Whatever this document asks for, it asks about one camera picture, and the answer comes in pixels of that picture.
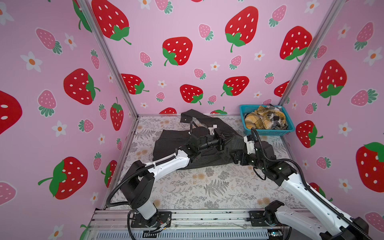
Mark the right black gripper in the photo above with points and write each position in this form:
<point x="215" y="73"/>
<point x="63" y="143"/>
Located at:
<point x="242" y="160"/>

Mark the yellow plaid shirt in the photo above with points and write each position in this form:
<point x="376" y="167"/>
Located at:
<point x="267" y="118"/>

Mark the dark grey pinstripe shirt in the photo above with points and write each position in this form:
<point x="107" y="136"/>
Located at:
<point x="169" y="140"/>

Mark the aluminium frame rail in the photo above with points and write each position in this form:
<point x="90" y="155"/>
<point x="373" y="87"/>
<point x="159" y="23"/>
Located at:
<point x="230" y="224"/>

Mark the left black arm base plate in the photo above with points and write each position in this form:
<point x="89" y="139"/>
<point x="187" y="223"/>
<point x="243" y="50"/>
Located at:
<point x="161" y="219"/>

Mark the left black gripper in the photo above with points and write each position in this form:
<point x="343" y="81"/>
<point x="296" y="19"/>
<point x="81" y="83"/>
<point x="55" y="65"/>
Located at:
<point x="221" y="139"/>

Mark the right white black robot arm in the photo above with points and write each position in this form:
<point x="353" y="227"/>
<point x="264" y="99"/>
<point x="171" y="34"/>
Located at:
<point x="331" y="223"/>

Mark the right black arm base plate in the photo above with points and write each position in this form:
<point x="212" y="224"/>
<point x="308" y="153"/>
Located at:
<point x="266" y="217"/>

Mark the teal plastic basket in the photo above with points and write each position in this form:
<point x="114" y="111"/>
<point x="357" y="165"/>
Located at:
<point x="246" y="109"/>

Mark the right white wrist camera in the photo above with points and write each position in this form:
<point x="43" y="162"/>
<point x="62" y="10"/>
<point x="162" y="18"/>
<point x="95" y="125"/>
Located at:
<point x="250" y="145"/>

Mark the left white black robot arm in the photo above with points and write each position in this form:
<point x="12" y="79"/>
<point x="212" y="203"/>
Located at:
<point x="138" y="182"/>

